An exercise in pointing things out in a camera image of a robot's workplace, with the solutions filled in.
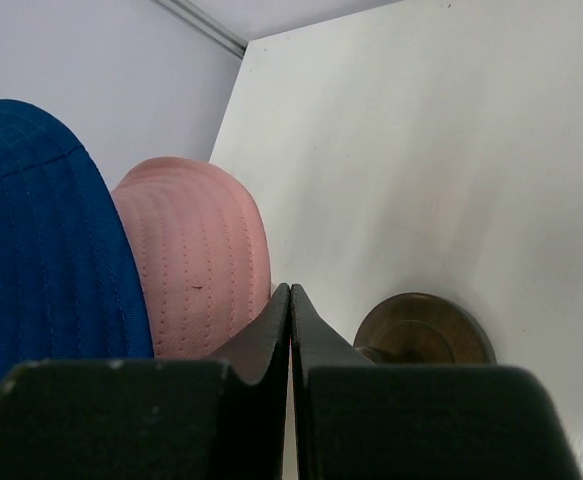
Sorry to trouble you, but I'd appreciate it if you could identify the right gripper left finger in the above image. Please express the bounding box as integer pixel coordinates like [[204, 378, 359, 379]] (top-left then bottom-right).
[[0, 284, 291, 479]]

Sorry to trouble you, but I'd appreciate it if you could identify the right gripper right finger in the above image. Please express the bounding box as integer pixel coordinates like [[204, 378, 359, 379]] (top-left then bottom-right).
[[290, 284, 581, 479]]

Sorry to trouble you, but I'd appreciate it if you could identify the dark blue bucket hat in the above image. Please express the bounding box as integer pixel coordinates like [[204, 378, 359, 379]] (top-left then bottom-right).
[[0, 99, 154, 382]]

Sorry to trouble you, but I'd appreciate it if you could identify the pink bucket hat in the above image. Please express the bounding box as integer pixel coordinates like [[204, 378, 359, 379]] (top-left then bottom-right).
[[112, 157, 272, 359]]

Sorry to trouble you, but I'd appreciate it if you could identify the dark round wooden stand base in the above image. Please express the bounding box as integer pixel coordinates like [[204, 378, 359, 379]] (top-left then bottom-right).
[[353, 292, 497, 365]]

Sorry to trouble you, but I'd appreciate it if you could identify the left aluminium corner post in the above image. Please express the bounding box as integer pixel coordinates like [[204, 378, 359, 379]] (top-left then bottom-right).
[[155, 0, 248, 59]]

